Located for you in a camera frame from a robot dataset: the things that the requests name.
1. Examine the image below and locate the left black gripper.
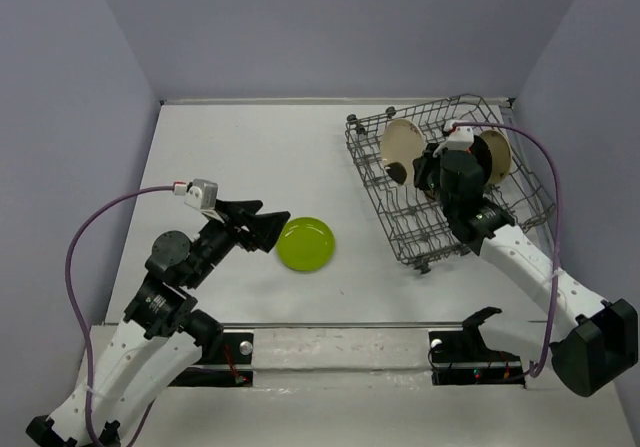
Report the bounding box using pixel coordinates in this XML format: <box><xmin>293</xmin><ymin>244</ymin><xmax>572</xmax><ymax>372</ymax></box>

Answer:
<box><xmin>187</xmin><ymin>198</ymin><xmax>292</xmax><ymax>286</ymax></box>

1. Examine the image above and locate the cream plate with dark spot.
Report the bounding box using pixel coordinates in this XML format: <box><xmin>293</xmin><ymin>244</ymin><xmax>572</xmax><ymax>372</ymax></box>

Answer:
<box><xmin>380</xmin><ymin>119</ymin><xmax>425</xmax><ymax>185</ymax></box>

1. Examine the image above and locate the grey wire dish rack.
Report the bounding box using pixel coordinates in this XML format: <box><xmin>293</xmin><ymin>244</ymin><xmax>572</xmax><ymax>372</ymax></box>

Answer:
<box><xmin>345</xmin><ymin>94</ymin><xmax>555</xmax><ymax>273</ymax></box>

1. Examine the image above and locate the black plate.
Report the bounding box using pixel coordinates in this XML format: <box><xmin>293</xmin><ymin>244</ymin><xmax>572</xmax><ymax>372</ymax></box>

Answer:
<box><xmin>470</xmin><ymin>135</ymin><xmax>493</xmax><ymax>183</ymax></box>

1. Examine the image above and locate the green plate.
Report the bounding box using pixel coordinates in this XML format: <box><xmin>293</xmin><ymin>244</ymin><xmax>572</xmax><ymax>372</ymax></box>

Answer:
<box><xmin>276</xmin><ymin>217</ymin><xmax>336</xmax><ymax>273</ymax></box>

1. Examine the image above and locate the cream floral plate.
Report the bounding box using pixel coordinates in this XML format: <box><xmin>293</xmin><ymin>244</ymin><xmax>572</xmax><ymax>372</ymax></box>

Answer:
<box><xmin>480</xmin><ymin>130</ymin><xmax>512</xmax><ymax>185</ymax></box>

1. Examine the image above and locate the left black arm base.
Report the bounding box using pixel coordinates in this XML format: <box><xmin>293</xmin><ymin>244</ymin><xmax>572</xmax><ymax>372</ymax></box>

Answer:
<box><xmin>169</xmin><ymin>330</ymin><xmax>254</xmax><ymax>388</ymax></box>

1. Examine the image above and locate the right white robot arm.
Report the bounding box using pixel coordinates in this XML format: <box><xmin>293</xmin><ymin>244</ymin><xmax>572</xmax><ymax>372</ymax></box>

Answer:
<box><xmin>413</xmin><ymin>143</ymin><xmax>639</xmax><ymax>397</ymax></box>

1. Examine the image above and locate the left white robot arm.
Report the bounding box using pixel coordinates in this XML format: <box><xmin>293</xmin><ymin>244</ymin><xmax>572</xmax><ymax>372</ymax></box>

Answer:
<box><xmin>26</xmin><ymin>200</ymin><xmax>290</xmax><ymax>446</ymax></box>

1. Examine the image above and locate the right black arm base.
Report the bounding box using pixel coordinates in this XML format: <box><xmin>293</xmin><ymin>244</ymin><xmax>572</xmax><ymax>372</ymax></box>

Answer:
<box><xmin>427</xmin><ymin>307</ymin><xmax>526</xmax><ymax>387</ymax></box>

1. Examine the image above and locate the white foam strip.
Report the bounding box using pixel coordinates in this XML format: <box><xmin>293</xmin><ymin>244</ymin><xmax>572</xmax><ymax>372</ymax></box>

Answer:
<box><xmin>252</xmin><ymin>328</ymin><xmax>430</xmax><ymax>371</ymax></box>

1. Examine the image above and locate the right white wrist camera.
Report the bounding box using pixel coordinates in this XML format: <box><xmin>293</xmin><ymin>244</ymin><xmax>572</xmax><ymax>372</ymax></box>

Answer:
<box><xmin>433</xmin><ymin>119</ymin><xmax>474</xmax><ymax>157</ymax></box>

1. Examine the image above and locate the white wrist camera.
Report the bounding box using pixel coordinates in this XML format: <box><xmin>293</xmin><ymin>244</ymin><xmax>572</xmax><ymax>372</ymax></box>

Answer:
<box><xmin>172</xmin><ymin>179</ymin><xmax>220</xmax><ymax>220</ymax></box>
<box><xmin>433</xmin><ymin>119</ymin><xmax>474</xmax><ymax>157</ymax></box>

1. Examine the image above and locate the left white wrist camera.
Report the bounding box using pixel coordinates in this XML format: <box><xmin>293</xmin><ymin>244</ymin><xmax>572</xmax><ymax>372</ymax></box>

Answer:
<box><xmin>172</xmin><ymin>179</ymin><xmax>220</xmax><ymax>220</ymax></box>

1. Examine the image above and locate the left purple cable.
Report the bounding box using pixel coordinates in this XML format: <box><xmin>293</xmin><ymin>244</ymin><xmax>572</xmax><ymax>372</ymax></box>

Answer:
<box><xmin>66</xmin><ymin>182</ymin><xmax>156</xmax><ymax>447</ymax></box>

